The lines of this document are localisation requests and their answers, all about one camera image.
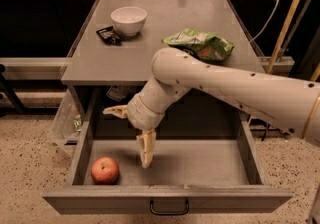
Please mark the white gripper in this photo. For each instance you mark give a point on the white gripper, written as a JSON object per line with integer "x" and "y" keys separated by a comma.
{"x": 142, "y": 114}

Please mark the red apple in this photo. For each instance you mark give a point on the red apple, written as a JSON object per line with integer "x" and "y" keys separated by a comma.
{"x": 105, "y": 171}

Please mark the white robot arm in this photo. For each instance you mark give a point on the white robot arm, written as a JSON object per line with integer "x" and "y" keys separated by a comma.
{"x": 291, "y": 105}

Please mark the grey counter cabinet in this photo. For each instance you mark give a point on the grey counter cabinet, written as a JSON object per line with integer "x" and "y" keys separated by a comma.
{"x": 96, "y": 66}

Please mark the grey open drawer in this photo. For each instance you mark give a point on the grey open drawer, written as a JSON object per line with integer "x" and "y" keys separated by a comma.
{"x": 215, "y": 175}

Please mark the packaged items inside cabinet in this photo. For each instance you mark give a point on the packaged items inside cabinet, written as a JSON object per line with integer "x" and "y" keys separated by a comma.
{"x": 119, "y": 95}

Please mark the clear plastic bag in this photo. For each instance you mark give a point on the clear plastic bag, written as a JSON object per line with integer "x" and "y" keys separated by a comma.
{"x": 67, "y": 123}

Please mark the black snack wrapper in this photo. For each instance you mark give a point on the black snack wrapper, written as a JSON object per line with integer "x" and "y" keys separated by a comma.
{"x": 109, "y": 36}

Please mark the green chip bag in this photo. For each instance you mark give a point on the green chip bag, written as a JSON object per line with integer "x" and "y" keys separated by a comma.
{"x": 204, "y": 46}

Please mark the white ceramic bowl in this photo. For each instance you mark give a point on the white ceramic bowl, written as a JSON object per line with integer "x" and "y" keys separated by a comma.
{"x": 128, "y": 21}

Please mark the black drawer handle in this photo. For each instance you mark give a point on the black drawer handle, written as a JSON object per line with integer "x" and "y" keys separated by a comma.
{"x": 169, "y": 207}

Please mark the yellow metal frame cart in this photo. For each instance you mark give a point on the yellow metal frame cart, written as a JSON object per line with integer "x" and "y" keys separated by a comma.
{"x": 280, "y": 47}

